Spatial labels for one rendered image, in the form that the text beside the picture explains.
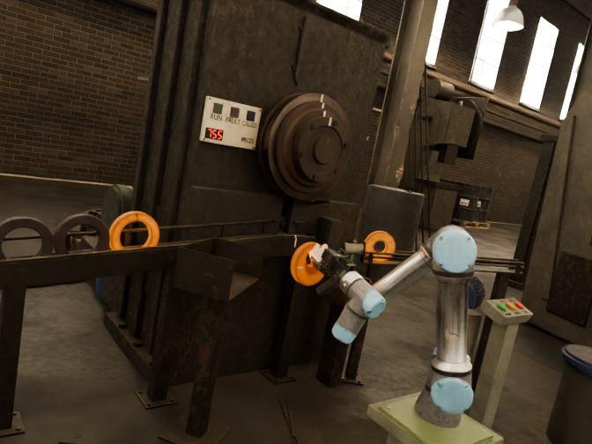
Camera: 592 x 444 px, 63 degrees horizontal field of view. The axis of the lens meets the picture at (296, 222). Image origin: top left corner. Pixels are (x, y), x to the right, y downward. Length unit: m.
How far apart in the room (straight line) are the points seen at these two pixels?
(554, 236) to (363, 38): 2.56
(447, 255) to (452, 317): 0.19
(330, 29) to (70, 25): 5.97
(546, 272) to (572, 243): 0.31
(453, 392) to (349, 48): 1.64
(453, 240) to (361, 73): 1.34
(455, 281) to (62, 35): 7.15
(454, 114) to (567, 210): 5.85
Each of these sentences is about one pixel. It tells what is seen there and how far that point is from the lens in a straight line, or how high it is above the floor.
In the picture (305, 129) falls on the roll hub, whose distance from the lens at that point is 2.04.
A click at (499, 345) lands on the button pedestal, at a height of 0.44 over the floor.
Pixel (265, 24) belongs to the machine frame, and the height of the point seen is 1.58.
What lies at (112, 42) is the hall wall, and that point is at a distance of 8.16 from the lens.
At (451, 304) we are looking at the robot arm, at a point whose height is 0.75.
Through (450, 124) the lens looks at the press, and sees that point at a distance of 9.98.
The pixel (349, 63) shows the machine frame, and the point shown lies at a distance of 2.50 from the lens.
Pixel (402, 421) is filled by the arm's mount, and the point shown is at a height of 0.32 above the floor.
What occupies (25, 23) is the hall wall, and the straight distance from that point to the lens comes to 7.92.
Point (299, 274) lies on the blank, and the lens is 1.69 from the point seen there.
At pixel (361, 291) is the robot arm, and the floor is 0.72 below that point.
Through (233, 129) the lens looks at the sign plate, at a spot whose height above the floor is 1.13.
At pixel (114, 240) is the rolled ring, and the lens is 1.85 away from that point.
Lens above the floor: 1.10
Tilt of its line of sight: 8 degrees down
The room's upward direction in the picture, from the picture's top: 11 degrees clockwise
